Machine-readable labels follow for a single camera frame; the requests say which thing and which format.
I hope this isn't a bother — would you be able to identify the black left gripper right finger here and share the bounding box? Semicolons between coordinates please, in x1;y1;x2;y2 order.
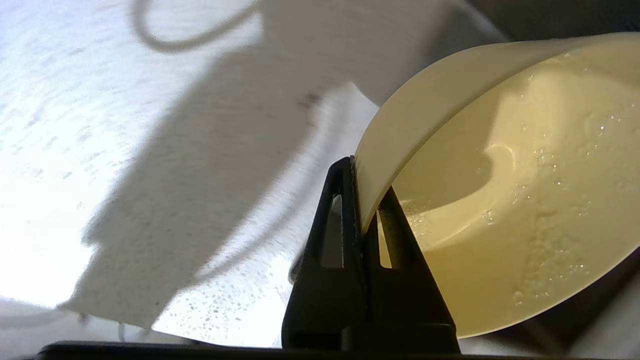
361;186;459;352

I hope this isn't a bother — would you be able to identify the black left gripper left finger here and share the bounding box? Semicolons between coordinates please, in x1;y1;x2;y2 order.
281;157;368;349

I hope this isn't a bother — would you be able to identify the yellow plastic bowl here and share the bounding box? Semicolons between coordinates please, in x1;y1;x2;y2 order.
353;32;640;340

